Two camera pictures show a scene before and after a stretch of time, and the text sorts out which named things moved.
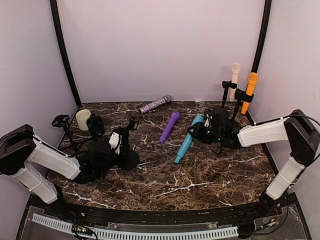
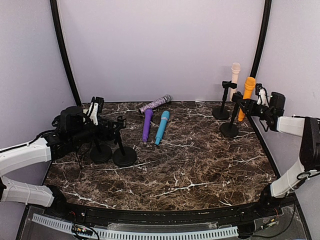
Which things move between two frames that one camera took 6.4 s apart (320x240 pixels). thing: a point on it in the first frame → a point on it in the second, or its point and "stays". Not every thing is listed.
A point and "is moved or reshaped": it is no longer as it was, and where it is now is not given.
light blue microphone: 189,139 → 164,118
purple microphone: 174,118 → 148,117
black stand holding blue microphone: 127,158 is moved or reshaped
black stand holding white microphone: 226,84 stays
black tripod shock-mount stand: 62,120 is moved or reshaped
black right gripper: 198,128 → 248,106
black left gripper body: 106,167 → 81,136
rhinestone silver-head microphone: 166,98 stays
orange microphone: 253,80 is moved or reshaped
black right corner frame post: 263,37 stays
